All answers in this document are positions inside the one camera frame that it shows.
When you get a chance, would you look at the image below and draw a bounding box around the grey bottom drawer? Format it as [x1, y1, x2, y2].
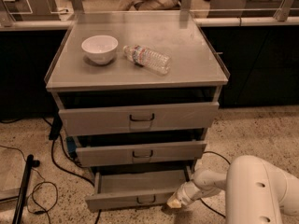
[85, 167, 191, 211]

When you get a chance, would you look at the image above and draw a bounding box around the grey drawer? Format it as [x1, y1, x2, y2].
[76, 141, 206, 167]
[85, 167, 191, 211]
[59, 102, 219, 136]

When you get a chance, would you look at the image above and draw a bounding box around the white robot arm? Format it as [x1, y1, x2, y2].
[167, 156, 299, 224]

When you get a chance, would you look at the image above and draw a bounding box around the grey middle drawer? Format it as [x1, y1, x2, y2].
[76, 141, 206, 167]

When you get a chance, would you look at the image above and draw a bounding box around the grey metal drawer cabinet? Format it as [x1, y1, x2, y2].
[44, 10, 231, 173]

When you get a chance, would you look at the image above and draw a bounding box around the grey top drawer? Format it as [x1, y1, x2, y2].
[59, 102, 219, 136]

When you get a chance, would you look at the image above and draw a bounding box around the clear plastic water bottle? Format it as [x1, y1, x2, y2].
[122, 45, 171, 76]

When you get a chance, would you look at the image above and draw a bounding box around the black metal stand bar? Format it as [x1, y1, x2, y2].
[12, 154, 39, 224]

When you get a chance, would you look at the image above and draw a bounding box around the white ceramic bowl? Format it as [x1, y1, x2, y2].
[81, 35, 119, 64]

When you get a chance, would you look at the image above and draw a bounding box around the black floor cable right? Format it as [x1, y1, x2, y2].
[199, 150, 233, 219]

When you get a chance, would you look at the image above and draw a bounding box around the black floor cable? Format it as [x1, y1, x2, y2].
[199, 150, 233, 219]
[41, 117, 102, 224]

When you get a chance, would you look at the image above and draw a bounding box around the thin black floor wire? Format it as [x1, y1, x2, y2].
[0, 144, 59, 224]

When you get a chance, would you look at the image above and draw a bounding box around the black floor cable left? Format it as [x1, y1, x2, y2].
[41, 117, 102, 224]

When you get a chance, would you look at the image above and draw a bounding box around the white horizontal rail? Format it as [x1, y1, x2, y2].
[0, 16, 299, 32]

